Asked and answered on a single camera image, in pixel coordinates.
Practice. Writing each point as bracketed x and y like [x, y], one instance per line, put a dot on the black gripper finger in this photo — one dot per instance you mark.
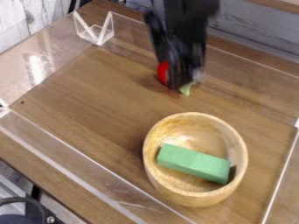
[185, 64]

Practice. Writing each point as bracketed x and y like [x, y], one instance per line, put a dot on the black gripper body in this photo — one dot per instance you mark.
[180, 21]

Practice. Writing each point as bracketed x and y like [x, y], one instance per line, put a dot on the green rectangular block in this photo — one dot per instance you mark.
[194, 163]

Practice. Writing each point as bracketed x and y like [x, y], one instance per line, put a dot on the brown wooden bowl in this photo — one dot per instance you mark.
[202, 133]

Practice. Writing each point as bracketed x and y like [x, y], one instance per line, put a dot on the red plush strawberry toy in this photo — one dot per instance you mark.
[164, 78]

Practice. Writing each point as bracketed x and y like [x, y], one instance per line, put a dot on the clear acrylic corner bracket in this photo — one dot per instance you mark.
[96, 34]

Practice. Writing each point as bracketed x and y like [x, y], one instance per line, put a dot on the clear acrylic enclosure wall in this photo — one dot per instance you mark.
[73, 130]

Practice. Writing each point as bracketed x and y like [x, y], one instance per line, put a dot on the black clamp with cable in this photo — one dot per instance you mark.
[21, 207]

